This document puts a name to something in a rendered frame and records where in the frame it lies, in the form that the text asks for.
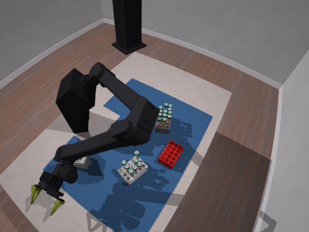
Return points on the blue bench mat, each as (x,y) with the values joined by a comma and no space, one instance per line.
(103,192)

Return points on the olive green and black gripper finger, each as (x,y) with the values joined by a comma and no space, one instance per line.
(34,193)
(56,206)

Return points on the red tube rack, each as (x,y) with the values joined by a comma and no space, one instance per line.
(170,154)

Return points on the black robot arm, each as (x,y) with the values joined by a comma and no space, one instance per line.
(134,130)

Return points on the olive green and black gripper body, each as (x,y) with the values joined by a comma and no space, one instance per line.
(53,193)

